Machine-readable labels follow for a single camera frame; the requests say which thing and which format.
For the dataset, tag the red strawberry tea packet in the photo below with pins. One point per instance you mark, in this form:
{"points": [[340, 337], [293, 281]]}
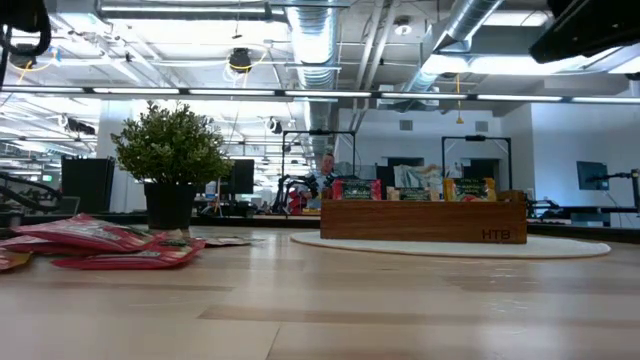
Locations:
{"points": [[25, 245], [140, 257], [357, 190], [85, 232]]}

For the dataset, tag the beige tea packet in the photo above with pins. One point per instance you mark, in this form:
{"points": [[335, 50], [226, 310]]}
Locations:
{"points": [[414, 194], [227, 241]]}

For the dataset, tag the yellow tea packet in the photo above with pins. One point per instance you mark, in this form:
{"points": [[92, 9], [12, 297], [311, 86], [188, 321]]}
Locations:
{"points": [[12, 260], [470, 189]]}

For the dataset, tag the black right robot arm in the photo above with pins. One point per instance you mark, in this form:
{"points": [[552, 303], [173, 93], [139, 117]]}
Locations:
{"points": [[590, 30]]}

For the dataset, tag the black background robot arm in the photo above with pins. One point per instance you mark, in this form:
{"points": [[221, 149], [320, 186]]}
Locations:
{"points": [[295, 182]]}

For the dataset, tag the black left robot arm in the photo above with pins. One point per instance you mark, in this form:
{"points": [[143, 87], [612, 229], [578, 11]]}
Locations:
{"points": [[25, 20]]}

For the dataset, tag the wooden tea organizer box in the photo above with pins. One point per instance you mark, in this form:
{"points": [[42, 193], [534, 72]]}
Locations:
{"points": [[425, 222]]}

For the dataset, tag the person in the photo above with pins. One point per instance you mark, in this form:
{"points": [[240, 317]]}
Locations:
{"points": [[327, 167]]}

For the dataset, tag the black desktop monitor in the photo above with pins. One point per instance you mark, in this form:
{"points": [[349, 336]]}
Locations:
{"points": [[240, 176]]}

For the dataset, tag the long ceiling light strip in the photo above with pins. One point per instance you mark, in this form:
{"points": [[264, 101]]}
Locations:
{"points": [[320, 93]]}

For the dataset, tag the white round woven placemat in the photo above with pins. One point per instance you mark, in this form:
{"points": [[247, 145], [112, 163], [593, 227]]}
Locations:
{"points": [[450, 249]]}

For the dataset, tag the green potted plant black pot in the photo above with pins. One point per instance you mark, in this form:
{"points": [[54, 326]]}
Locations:
{"points": [[170, 150]]}

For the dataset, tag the black partition panel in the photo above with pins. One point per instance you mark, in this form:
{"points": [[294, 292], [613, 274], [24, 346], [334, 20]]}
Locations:
{"points": [[87, 185]]}

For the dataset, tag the black gantry frame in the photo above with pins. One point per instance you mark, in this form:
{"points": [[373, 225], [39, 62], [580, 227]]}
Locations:
{"points": [[320, 132], [475, 137]]}

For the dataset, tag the silver spiral air duct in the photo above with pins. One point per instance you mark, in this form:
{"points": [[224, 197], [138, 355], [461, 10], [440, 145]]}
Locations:
{"points": [[465, 20], [315, 40]]}

